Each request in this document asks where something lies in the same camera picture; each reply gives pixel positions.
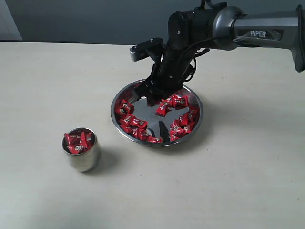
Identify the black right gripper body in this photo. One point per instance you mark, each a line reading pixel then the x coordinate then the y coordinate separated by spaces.
pixel 168 76

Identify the metal bowl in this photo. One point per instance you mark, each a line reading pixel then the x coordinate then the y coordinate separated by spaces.
pixel 197 112

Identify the red candies in cup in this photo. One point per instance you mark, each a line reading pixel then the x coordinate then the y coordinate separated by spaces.
pixel 78 141

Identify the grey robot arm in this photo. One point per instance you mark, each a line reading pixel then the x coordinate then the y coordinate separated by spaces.
pixel 192 34

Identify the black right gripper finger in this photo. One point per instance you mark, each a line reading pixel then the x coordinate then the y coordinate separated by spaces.
pixel 154 98
pixel 140 91

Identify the steel cup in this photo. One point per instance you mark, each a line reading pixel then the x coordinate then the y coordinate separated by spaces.
pixel 85 161

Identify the red wrapped candy pile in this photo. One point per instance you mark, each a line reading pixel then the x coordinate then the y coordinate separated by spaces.
pixel 176 124

